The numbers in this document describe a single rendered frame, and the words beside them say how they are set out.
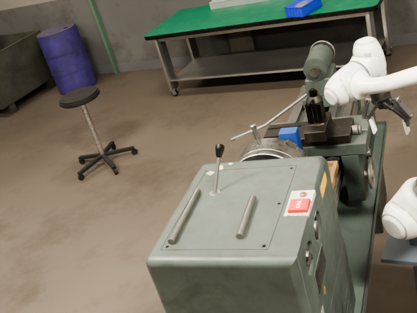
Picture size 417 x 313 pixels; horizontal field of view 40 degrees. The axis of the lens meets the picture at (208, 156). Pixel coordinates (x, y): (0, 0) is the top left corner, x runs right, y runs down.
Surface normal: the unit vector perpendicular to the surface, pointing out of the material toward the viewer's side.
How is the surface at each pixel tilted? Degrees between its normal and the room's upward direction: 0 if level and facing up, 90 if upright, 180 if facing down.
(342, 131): 0
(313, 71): 90
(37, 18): 90
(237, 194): 0
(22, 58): 90
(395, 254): 0
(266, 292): 90
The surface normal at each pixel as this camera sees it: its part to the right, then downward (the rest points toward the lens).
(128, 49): -0.42, 0.52
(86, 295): -0.26, -0.85
